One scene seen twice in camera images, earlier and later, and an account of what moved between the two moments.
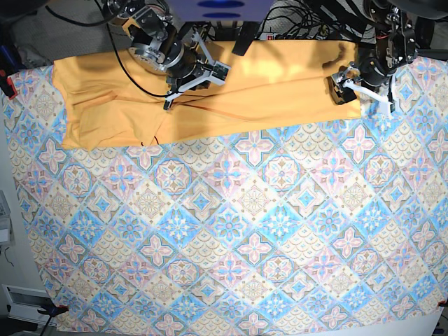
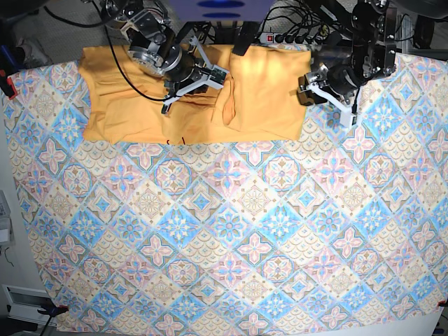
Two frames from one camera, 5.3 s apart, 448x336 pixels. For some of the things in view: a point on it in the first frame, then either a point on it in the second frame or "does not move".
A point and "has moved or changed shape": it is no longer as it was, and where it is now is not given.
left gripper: (190, 66) does not move
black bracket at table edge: (246, 37) does not move
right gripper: (373, 77) → (340, 85)
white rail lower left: (24, 303) does not move
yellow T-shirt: (108, 101) has moved or changed shape
